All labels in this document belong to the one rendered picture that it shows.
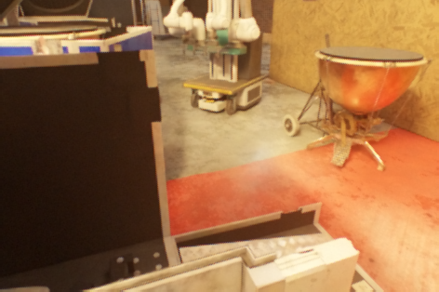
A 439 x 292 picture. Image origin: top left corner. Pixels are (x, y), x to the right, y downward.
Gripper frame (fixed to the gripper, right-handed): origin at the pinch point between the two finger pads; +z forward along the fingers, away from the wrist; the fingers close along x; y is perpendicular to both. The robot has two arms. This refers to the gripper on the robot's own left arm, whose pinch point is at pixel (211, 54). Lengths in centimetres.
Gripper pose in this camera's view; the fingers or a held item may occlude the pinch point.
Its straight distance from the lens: 280.5
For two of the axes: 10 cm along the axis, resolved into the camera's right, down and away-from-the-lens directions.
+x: 8.5, 2.1, -4.9
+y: -5.3, 3.3, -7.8
